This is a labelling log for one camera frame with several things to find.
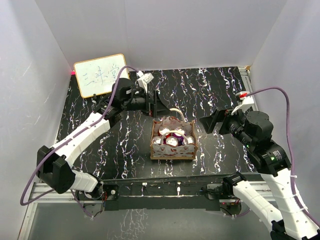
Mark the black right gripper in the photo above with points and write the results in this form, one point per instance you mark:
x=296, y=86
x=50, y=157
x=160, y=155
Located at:
x=219, y=115

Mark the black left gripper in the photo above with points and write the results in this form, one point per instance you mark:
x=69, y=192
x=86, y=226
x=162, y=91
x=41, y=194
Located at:
x=156, y=107

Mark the patterned canvas tote bag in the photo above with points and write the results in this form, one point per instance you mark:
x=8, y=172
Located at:
x=167, y=152

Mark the red Coca-Cola can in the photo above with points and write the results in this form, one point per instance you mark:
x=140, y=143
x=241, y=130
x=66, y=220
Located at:
x=173, y=141
x=157, y=140

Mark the purple Fanta can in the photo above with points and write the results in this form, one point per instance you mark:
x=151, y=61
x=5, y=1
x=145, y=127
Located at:
x=164, y=131
x=179, y=132

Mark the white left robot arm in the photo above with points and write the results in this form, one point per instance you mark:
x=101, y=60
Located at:
x=55, y=163

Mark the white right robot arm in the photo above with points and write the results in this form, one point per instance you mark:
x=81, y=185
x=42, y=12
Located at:
x=290, y=220

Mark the red soda can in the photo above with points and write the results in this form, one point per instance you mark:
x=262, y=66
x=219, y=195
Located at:
x=189, y=140

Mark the small framed whiteboard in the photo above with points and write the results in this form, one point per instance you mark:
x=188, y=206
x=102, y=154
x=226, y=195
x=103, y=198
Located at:
x=97, y=76

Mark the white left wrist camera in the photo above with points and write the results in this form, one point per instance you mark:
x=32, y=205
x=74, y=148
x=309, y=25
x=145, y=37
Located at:
x=144, y=79

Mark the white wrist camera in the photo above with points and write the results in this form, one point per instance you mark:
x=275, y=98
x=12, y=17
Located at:
x=144, y=79
x=244, y=102

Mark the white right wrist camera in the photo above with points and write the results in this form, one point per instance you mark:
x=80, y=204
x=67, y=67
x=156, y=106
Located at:
x=244, y=102

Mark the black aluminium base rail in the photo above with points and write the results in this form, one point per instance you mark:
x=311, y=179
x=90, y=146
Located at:
x=191, y=208

